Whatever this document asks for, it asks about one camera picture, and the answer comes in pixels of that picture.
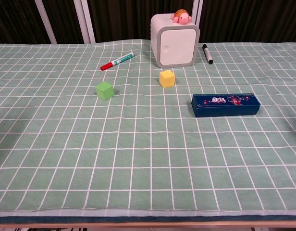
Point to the dark blue felt underlay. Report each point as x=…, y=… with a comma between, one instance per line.
x=148, y=219

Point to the yellow cube block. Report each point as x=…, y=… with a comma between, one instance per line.
x=166, y=79

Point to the green cube block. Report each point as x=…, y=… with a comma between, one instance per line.
x=104, y=91

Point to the white cube mini cabinet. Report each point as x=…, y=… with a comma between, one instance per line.
x=176, y=45

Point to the blue glasses case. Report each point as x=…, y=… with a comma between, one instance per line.
x=225, y=108

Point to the red capped white marker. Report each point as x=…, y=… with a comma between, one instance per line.
x=116, y=62

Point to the pink turtle toy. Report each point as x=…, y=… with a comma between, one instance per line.
x=182, y=18

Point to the green checked tablecloth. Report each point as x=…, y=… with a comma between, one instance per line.
x=138, y=156

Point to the white aluminium frame post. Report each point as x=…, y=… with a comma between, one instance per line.
x=198, y=9
x=45, y=21
x=85, y=21

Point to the dark pleated curtain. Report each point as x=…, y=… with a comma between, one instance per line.
x=138, y=19

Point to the black capped white marker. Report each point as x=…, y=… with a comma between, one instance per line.
x=207, y=54

